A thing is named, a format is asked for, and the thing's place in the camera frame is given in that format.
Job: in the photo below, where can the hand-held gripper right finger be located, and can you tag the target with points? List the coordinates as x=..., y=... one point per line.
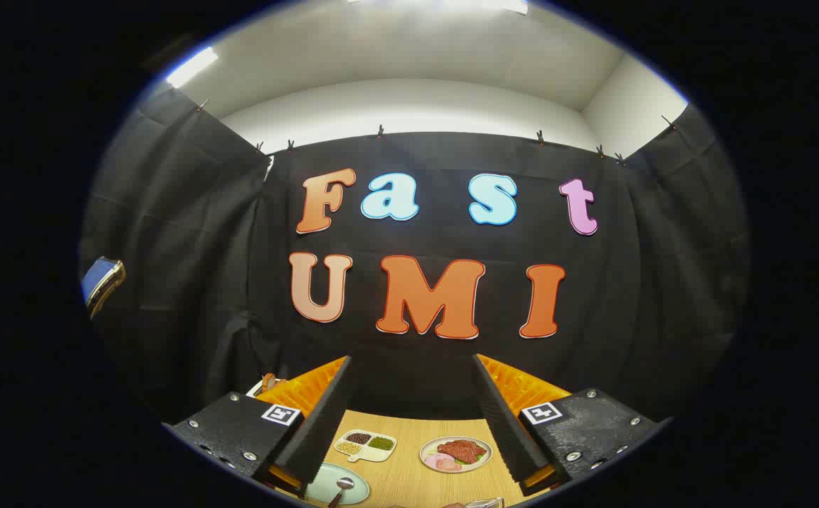
x=504, y=423

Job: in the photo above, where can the white toaster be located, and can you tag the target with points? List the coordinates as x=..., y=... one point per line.
x=257, y=389

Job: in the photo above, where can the light green plate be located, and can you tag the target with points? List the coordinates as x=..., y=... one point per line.
x=324, y=483

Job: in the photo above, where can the green mung beans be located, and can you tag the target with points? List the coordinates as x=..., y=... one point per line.
x=381, y=443

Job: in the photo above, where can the ceiling light strip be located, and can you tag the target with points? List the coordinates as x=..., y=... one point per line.
x=480, y=5
x=192, y=67

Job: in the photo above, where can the pink ham slice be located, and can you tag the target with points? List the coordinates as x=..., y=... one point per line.
x=441, y=461

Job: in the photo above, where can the white divided tray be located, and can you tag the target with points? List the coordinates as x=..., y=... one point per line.
x=375, y=453

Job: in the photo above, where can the white plate with food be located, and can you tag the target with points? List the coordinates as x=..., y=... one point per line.
x=480, y=462

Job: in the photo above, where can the metal spoon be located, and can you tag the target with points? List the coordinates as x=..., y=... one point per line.
x=345, y=484

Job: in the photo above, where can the dark red beans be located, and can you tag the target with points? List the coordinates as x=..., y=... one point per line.
x=358, y=438

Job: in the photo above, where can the yellow soybeans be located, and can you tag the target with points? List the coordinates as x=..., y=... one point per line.
x=348, y=449

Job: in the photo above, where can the toasted bread slices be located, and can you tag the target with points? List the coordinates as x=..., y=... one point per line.
x=268, y=379

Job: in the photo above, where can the row of cloth clips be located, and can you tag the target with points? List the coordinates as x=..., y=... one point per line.
x=379, y=131

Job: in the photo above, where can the blue object with gold edge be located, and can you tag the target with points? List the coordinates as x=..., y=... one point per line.
x=102, y=282

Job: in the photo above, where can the white rice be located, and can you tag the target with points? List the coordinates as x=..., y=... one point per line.
x=374, y=454

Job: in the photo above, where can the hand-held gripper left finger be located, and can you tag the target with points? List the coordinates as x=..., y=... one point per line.
x=321, y=423

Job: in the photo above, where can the brown meat steak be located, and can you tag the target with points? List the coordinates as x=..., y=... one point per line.
x=462, y=449

